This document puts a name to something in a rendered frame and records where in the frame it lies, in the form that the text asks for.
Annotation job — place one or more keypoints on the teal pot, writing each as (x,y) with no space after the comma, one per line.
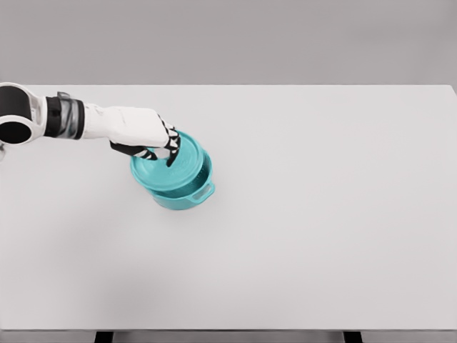
(189,194)

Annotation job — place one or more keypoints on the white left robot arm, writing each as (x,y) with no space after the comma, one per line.
(64,119)

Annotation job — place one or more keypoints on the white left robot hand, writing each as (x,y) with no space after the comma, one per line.
(143,126)

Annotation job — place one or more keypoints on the teal pot lid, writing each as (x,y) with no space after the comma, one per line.
(182,166)

